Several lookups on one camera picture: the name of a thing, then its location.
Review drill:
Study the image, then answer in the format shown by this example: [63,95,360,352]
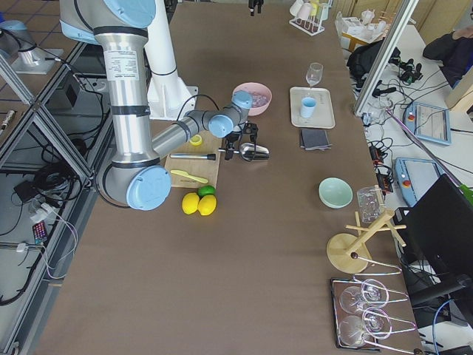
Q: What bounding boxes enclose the blue teach pendant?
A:
[392,157,444,207]
[403,101,452,146]

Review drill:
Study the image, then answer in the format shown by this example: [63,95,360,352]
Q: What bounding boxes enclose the grey folded cloth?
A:
[299,129,331,151]

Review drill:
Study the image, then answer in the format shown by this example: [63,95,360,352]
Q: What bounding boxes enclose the white wire cup rack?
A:
[289,0,333,36]

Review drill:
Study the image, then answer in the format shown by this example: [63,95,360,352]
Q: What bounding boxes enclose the black tray with glasses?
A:
[330,279,422,354]

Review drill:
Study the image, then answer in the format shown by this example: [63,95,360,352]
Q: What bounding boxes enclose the blue teach pendant far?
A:
[403,101,452,146]

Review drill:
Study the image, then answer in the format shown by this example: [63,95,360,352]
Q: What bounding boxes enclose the upside-down wine glass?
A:
[338,279,409,315]
[338,307,417,347]

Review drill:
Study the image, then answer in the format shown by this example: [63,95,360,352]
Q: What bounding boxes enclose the upside-down wine glass upper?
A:
[338,279,409,315]

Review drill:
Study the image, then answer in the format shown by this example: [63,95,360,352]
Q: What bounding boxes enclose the light blue cup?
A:
[299,97,317,118]

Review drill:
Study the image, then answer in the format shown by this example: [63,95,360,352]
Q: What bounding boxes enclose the upside-down wine glass lower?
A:
[338,307,417,347]

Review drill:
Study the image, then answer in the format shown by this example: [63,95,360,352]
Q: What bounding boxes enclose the black monitor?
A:
[394,175,472,312]

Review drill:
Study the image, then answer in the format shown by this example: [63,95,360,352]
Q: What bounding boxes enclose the mint green bowl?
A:
[319,177,353,209]

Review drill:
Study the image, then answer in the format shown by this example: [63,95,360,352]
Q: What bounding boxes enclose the clear ice cubes pile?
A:
[242,89,269,109]

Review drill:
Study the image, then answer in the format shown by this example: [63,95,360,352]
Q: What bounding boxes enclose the blue teach pendant near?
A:
[392,157,444,207]

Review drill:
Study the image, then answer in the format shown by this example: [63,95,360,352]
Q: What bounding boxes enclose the steel muddler black tip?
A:
[169,153,217,161]

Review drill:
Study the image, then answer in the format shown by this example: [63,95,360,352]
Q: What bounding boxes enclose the yellow lemon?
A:
[181,192,200,214]
[197,195,217,216]

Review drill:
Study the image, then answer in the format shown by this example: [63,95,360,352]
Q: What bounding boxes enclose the half lemon slice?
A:
[189,135,203,146]

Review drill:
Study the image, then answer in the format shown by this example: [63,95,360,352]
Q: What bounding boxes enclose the wooden cutting board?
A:
[164,131,222,189]

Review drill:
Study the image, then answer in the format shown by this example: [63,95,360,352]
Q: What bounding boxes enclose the pink bowl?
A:
[234,82,272,116]

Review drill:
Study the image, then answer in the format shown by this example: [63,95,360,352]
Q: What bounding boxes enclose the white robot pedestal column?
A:
[145,1,198,120]

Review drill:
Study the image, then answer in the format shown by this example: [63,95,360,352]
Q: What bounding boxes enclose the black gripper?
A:
[225,121,258,160]
[248,0,263,16]

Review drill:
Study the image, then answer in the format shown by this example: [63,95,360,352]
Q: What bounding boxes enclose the pink cup in rack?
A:
[290,0,313,21]

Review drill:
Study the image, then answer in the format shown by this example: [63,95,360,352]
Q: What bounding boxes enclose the wooden mug tree stand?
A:
[327,207,406,274]

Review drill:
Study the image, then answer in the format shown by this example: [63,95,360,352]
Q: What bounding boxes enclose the silver metal ice scoop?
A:
[218,142,270,161]

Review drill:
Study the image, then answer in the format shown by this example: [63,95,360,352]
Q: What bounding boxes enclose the clear wine glass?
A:
[305,62,324,89]

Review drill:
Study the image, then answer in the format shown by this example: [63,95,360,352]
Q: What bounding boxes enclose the black backpack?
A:
[347,40,384,90]

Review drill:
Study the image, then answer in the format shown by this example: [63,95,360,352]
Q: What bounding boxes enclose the cream serving tray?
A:
[290,87,336,129]

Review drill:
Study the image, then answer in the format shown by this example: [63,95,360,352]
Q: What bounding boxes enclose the yellow lemon left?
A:
[181,192,200,214]

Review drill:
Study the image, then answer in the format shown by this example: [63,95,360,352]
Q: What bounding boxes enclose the green lime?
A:
[197,185,216,197]

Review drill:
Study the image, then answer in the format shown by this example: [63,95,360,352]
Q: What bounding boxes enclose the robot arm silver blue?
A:
[60,1,252,211]

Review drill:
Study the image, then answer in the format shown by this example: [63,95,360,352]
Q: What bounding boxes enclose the yellow lemon right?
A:
[197,195,217,216]

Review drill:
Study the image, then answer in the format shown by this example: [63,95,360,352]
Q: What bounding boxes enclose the aluminium frame post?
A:
[353,0,418,117]

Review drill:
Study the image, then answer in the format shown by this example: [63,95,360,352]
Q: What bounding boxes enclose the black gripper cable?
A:
[177,94,258,161]

